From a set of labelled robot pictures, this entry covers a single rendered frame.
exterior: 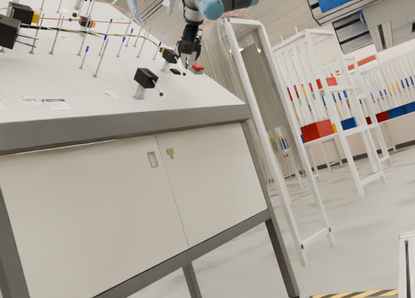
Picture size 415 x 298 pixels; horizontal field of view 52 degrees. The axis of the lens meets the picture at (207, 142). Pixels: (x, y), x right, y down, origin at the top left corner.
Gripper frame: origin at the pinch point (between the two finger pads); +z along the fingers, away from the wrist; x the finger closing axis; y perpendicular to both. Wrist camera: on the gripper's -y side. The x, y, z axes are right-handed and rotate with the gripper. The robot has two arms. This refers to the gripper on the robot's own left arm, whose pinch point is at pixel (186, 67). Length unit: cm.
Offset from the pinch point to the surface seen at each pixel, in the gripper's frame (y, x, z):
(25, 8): -23, 53, -22
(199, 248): -61, -19, 32
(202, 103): -11.2, -9.1, 8.0
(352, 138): 658, -342, 484
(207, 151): -25.5, -14.7, 19.4
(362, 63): 728, -316, 329
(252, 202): -26, -38, 41
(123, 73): -14.9, 21.4, -0.9
